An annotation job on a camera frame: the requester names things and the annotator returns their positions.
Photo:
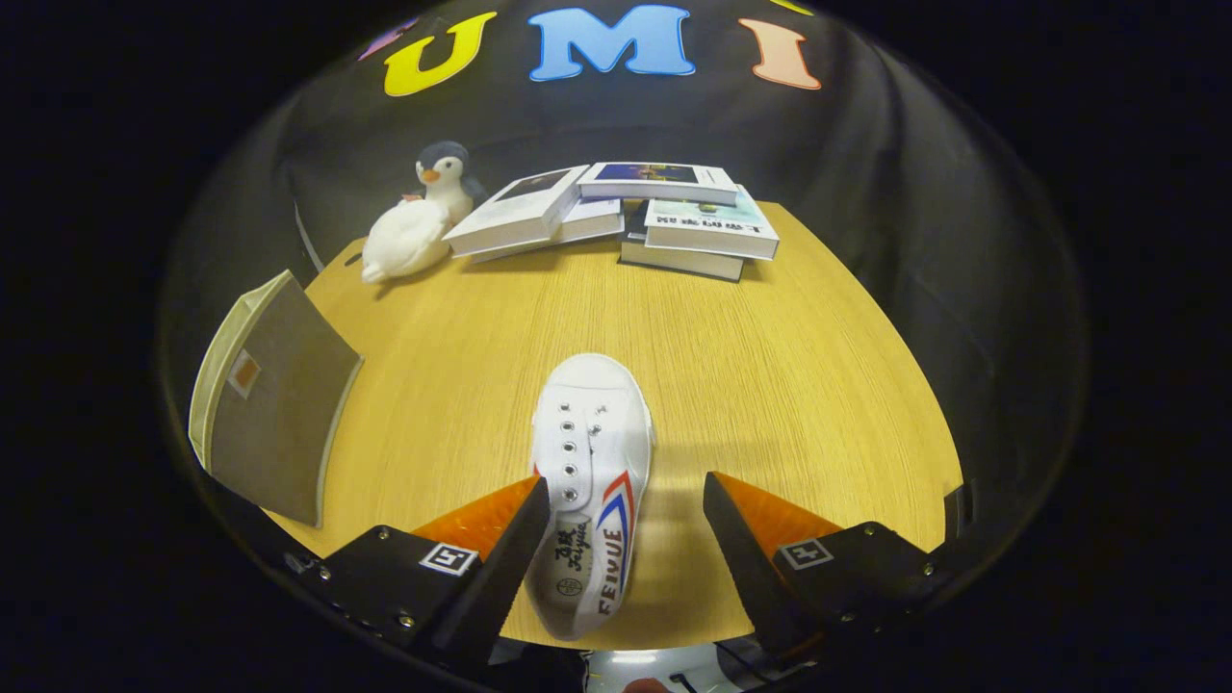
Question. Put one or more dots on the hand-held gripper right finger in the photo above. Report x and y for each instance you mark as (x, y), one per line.
(746, 568)

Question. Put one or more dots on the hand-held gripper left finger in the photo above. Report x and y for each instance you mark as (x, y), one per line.
(500, 577)

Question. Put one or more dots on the white shoe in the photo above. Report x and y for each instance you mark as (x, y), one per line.
(592, 404)

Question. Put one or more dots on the grey fabric storage box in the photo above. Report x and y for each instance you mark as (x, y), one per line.
(279, 423)

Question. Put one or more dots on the dark grey book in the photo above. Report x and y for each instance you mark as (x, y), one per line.
(679, 262)

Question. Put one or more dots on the teal cover book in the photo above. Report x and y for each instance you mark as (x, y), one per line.
(707, 226)

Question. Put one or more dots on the penguin plush toy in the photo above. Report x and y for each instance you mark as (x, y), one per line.
(404, 245)

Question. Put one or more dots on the white book dark photo cover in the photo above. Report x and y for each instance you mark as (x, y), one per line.
(515, 217)

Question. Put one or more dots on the white book blue picture cover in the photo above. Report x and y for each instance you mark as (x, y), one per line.
(654, 178)

